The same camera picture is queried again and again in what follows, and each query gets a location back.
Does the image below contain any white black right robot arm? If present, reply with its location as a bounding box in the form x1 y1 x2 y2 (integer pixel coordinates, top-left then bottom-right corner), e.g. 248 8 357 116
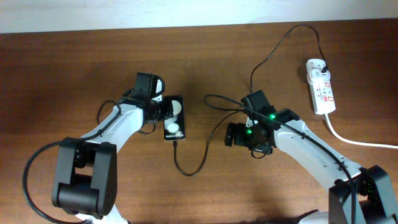
224 90 397 223

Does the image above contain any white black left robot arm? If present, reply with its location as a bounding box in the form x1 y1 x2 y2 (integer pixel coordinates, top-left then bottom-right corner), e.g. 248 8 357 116
51 72 172 223

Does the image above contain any white power strip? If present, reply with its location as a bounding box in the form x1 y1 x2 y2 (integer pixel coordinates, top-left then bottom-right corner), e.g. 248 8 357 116
310 82 336 115

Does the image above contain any white USB charger plug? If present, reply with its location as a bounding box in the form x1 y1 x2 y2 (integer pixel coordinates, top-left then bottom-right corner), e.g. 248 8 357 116
306 58 330 85

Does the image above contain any white power strip cord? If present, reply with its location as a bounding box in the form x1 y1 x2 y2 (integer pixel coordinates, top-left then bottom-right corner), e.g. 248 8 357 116
323 113 398 150

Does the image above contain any black smartphone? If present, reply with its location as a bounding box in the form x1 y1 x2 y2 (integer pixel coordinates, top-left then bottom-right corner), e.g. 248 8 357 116
164 95 185 141

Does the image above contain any black USB charging cable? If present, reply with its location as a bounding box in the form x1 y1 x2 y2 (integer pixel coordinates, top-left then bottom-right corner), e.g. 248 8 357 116
172 24 330 177

